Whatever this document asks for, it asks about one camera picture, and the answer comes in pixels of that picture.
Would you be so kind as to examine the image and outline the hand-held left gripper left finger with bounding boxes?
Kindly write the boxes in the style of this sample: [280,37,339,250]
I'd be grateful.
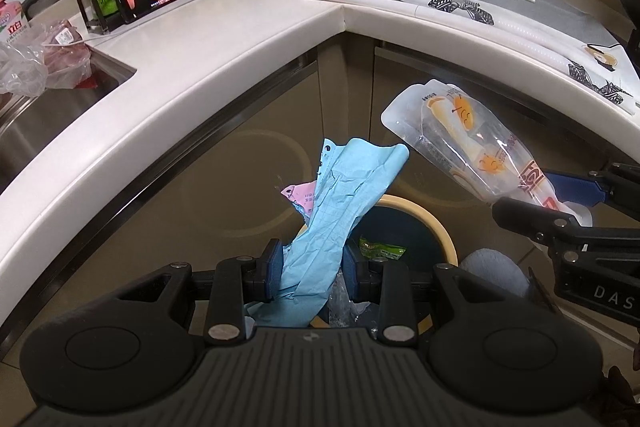
[112,238,286,345]

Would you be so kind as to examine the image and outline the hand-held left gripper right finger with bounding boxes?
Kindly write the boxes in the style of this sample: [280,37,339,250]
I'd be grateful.
[342,243,506,345]

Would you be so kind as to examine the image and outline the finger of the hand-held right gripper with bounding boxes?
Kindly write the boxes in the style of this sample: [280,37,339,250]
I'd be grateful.
[492,196,640,258]
[542,162,640,208]

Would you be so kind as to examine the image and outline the green snack packet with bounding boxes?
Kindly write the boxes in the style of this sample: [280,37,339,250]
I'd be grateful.
[359,237,407,260]

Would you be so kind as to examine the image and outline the blue paper sheet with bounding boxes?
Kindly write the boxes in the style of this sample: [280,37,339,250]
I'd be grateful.
[245,138,410,329]

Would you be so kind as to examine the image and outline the pink paper sheet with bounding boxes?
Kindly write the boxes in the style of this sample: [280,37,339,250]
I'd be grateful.
[281,181,317,220]

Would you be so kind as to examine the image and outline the cream bin with blue bag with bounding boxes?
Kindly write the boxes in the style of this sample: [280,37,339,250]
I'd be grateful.
[292,194,458,338]

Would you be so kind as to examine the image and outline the clear bread packet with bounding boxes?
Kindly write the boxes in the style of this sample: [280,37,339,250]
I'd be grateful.
[380,79,596,228]

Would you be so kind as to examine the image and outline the crumpled clear plastic wrapper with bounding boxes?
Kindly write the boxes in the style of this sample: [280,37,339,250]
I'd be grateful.
[327,272,371,328]

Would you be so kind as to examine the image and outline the blue fuzzy slipper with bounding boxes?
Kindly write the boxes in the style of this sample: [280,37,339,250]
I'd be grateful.
[459,248,531,300]

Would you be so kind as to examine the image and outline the white cloth black print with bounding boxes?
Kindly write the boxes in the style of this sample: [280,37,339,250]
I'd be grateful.
[320,0,640,118]

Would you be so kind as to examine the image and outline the beige cabinet corner panel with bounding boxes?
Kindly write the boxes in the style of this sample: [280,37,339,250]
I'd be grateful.
[317,32,376,208]

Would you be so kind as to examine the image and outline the stainless steel sink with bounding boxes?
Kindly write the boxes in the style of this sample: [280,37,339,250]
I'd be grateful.
[0,49,138,195]

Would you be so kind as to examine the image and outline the plastic bag of meat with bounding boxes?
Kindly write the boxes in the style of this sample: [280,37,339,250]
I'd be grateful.
[30,19,96,90]

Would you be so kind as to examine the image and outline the empty clear plastic bag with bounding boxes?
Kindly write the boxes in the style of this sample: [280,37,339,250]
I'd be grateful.
[0,39,48,98]

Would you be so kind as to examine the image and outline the pink dish soap bottle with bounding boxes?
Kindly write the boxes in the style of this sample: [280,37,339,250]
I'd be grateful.
[0,0,28,45]

